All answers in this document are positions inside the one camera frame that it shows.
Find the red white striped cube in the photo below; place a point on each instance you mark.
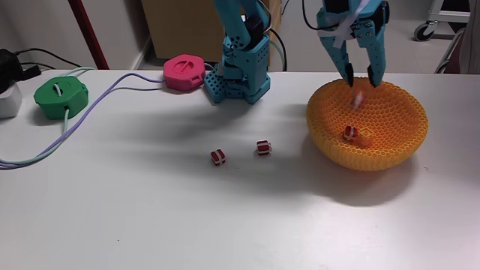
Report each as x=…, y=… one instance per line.
x=350, y=133
x=357, y=100
x=218, y=157
x=263, y=147

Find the yellow cube piece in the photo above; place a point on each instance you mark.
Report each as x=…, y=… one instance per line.
x=365, y=137

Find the yellow honeycomb basket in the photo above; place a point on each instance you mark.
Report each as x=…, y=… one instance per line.
x=397, y=112

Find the grey caster wheel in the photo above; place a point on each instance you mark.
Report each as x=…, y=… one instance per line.
x=423, y=32

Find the dark chair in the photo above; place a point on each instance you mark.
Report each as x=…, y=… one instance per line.
x=454, y=60

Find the pink plastic hub box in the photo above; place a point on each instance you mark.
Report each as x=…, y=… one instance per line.
x=183, y=73

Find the red metal pole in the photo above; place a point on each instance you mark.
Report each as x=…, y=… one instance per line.
x=88, y=35

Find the green plastic hub box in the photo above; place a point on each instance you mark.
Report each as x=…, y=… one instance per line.
x=56, y=101

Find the black power adapter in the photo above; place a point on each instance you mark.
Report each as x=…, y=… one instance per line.
x=7, y=69

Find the white plastic block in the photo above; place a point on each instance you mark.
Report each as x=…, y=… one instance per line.
x=9, y=103

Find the white cart frame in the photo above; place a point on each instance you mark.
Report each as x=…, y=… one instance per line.
x=450, y=15

